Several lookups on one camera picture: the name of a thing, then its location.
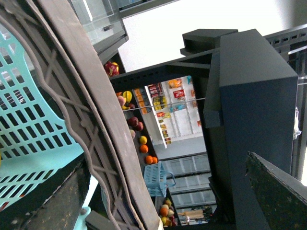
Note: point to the teal plastic shopping basket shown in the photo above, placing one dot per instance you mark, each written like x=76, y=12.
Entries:
x=34, y=142

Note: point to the grey-brown basket handle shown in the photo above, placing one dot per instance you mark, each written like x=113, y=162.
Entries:
x=74, y=83

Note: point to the glass freezer case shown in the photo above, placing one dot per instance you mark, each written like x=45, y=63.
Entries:
x=102, y=23

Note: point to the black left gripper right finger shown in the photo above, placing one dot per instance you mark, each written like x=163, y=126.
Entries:
x=281, y=197

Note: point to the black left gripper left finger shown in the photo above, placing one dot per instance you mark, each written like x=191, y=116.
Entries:
x=53, y=205

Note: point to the blue plastic basket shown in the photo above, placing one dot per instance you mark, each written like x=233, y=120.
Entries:
x=157, y=179

